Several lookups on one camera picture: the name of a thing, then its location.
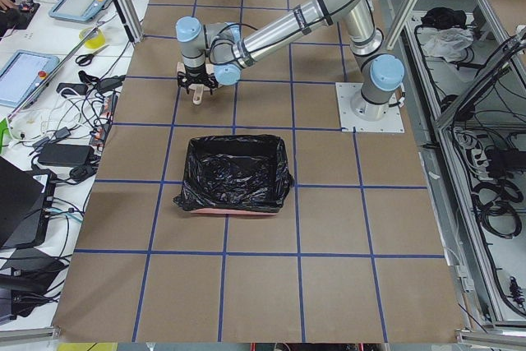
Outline beige plastic dustpan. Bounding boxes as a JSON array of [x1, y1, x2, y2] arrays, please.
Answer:
[[176, 62, 223, 105]]

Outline white crumpled cloth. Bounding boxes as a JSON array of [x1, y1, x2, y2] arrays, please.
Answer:
[[422, 28, 473, 62]]

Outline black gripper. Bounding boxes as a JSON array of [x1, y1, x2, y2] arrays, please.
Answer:
[[177, 63, 217, 95]]

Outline blue teach pendant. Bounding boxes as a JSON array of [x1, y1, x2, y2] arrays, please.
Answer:
[[48, 0, 111, 22], [1, 50, 59, 108]]

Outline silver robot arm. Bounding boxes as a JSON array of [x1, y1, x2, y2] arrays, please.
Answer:
[[175, 0, 404, 121]]

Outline black trash bag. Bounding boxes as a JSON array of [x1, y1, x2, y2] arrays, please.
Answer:
[[173, 134, 294, 214]]

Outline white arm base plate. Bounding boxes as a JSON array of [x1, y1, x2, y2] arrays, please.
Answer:
[[335, 82, 404, 134]]

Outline lower blue teach pendant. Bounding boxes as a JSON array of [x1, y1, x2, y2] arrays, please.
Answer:
[[1, 50, 59, 108]]

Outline upper blue teach pendant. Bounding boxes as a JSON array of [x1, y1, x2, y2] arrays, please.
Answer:
[[48, 0, 111, 22]]

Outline pink bin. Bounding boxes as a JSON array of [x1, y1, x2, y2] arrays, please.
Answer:
[[190, 208, 276, 216]]

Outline black cable bundle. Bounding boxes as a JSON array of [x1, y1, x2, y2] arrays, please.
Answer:
[[470, 180, 525, 241]]

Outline black handled scissors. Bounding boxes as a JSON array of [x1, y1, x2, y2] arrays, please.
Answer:
[[75, 44, 108, 67]]

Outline black computer box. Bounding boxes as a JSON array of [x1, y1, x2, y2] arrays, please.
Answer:
[[1, 159, 57, 250]]

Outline black power adapter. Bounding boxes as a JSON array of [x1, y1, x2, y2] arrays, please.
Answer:
[[38, 144, 95, 167]]

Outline person forearm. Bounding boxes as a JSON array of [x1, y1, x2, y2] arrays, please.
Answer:
[[0, 0, 17, 12]]

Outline yellow tape roll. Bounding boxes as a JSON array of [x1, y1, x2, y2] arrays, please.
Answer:
[[79, 27, 106, 49]]

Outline aluminium frame rail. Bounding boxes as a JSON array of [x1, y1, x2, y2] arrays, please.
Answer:
[[7, 25, 102, 120]]

